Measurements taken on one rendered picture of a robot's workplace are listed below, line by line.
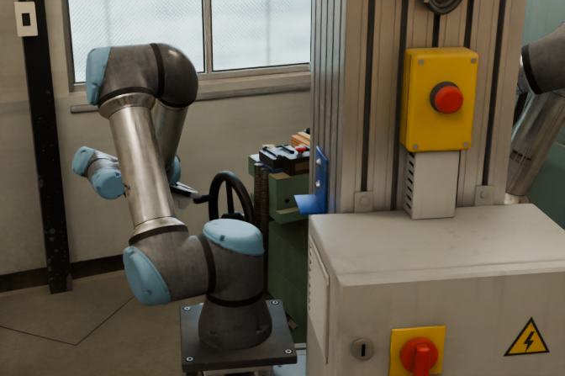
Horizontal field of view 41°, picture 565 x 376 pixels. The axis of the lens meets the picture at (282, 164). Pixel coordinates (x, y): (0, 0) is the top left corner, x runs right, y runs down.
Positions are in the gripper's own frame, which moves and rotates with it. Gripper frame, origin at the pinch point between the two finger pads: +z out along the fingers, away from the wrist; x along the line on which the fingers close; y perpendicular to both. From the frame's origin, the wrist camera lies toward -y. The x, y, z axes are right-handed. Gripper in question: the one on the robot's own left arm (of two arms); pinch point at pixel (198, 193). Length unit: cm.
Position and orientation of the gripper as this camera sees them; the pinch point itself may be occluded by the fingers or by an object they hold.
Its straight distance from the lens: 212.4
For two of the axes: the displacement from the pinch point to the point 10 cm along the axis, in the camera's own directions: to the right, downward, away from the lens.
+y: -4.4, 8.9, 1.1
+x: 4.3, 3.2, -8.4
